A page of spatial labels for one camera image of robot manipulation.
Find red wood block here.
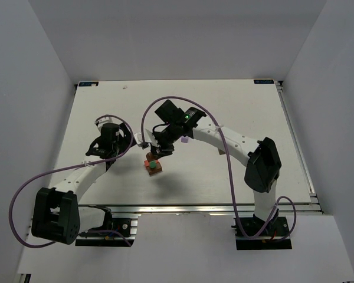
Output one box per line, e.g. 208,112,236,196
144,160,159,167

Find brown rectangular wood block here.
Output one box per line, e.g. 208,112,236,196
146,163,162,176

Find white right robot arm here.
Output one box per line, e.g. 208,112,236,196
150,100,281,222

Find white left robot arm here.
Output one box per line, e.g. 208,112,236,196
31,123,134,245

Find blue label sticker left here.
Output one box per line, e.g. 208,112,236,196
78,81,99,87

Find blue label sticker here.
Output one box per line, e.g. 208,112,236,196
78,81,99,87
253,79,274,84

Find blue label sticker right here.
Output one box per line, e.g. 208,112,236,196
253,79,274,84

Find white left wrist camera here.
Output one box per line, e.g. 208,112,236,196
94,115,113,129

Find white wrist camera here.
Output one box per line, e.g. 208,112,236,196
134,129,158,149
94,115,113,129

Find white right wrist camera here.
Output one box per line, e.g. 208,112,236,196
134,129,158,149

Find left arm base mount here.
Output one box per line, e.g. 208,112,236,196
75,206,139,248

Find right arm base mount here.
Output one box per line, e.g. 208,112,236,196
231,216,292,251

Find aluminium table frame rail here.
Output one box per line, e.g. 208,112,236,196
42,80,324,215

